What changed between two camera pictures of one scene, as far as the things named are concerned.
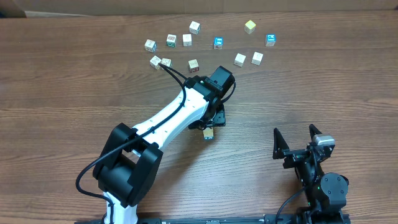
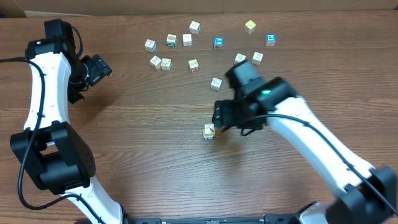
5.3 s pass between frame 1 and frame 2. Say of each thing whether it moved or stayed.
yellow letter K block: stayed
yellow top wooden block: stayed
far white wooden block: stayed
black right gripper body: moved
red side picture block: stayed
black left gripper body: moved
